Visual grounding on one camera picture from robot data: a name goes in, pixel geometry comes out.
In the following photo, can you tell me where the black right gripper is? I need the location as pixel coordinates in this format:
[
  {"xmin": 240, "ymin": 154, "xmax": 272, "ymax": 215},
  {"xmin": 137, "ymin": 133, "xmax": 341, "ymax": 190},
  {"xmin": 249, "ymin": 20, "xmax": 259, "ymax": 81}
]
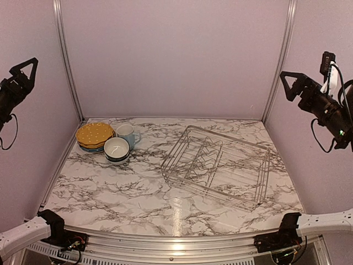
[{"xmin": 280, "ymin": 71, "xmax": 353, "ymax": 144}]

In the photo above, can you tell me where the yellow polka dot plate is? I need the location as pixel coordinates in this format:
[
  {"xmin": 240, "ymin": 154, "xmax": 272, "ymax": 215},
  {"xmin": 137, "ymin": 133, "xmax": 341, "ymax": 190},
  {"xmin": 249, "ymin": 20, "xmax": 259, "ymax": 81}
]
[
  {"xmin": 77, "ymin": 141, "xmax": 105, "ymax": 149},
  {"xmin": 76, "ymin": 122, "xmax": 115, "ymax": 144}
]

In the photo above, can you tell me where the light blue mug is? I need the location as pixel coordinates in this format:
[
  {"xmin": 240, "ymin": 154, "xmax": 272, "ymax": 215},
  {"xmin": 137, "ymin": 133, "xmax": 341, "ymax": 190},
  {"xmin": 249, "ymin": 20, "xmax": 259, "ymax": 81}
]
[{"xmin": 116, "ymin": 124, "xmax": 142, "ymax": 150}]

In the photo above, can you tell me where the dark teal mug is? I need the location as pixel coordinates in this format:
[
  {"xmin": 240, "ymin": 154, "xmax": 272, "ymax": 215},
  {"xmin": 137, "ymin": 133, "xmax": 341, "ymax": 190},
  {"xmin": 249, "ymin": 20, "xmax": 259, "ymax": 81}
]
[{"xmin": 104, "ymin": 137, "xmax": 130, "ymax": 161}]

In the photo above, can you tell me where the blue polka dot plate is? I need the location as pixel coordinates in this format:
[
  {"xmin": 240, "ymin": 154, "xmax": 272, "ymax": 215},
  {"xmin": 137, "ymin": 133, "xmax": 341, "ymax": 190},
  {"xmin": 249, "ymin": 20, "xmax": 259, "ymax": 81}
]
[{"xmin": 78, "ymin": 143, "xmax": 104, "ymax": 153}]

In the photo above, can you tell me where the pale green bowl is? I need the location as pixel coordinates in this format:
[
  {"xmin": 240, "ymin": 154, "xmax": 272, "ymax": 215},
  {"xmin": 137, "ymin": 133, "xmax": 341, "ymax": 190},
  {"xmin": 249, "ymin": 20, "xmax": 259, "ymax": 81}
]
[{"xmin": 107, "ymin": 158, "xmax": 129, "ymax": 165}]

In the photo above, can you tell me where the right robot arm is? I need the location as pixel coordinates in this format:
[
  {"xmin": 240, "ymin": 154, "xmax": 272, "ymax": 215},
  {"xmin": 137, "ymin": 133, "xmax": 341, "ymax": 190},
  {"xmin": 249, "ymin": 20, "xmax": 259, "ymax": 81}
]
[{"xmin": 273, "ymin": 67, "xmax": 352, "ymax": 247}]

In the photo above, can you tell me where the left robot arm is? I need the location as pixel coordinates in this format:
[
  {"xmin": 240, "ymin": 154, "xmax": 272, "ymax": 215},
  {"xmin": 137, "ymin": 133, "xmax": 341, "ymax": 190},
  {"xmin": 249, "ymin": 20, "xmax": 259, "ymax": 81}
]
[{"xmin": 1, "ymin": 57, "xmax": 70, "ymax": 263}]

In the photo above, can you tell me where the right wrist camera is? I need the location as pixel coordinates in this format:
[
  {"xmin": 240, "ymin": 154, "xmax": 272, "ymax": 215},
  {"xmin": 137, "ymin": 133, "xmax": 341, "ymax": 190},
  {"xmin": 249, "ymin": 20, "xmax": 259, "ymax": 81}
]
[{"xmin": 319, "ymin": 51, "xmax": 339, "ymax": 96}]

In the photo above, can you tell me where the right aluminium frame post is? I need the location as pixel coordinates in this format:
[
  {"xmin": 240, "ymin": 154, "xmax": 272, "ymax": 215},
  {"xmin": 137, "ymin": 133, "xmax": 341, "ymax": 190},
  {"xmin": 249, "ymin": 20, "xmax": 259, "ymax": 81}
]
[{"xmin": 261, "ymin": 0, "xmax": 298, "ymax": 125}]

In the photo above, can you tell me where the aluminium frame post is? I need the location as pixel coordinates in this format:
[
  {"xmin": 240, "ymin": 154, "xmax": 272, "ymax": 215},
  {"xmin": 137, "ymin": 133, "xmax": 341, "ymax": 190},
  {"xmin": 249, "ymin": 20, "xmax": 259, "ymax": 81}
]
[
  {"xmin": 261, "ymin": 0, "xmax": 298, "ymax": 125},
  {"xmin": 53, "ymin": 0, "xmax": 84, "ymax": 123}
]

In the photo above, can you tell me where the left aluminium frame post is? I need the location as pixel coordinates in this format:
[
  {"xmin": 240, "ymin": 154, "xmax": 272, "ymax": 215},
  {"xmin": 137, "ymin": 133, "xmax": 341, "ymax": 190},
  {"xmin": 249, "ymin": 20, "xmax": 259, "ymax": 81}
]
[{"xmin": 53, "ymin": 0, "xmax": 84, "ymax": 123}]

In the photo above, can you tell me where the metal wire dish rack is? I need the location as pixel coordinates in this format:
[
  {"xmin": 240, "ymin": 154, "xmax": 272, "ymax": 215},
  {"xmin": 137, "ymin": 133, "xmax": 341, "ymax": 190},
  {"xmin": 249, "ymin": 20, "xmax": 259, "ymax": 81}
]
[{"xmin": 161, "ymin": 125, "xmax": 270, "ymax": 212}]

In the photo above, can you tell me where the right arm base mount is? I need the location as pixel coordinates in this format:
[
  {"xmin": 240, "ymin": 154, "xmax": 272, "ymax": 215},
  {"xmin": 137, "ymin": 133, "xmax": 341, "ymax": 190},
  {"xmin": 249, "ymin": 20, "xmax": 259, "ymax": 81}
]
[{"xmin": 254, "ymin": 231, "xmax": 303, "ymax": 253}]

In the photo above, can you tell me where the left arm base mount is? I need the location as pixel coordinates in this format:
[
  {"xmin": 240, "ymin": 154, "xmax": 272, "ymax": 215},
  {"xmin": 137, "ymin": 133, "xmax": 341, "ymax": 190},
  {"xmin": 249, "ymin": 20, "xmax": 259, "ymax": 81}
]
[{"xmin": 41, "ymin": 230, "xmax": 88, "ymax": 252}]

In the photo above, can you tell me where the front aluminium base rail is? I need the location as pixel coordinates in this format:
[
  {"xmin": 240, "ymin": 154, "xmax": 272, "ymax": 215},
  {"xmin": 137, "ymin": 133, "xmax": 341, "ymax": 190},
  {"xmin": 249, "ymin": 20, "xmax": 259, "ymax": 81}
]
[{"xmin": 16, "ymin": 220, "xmax": 331, "ymax": 265}]

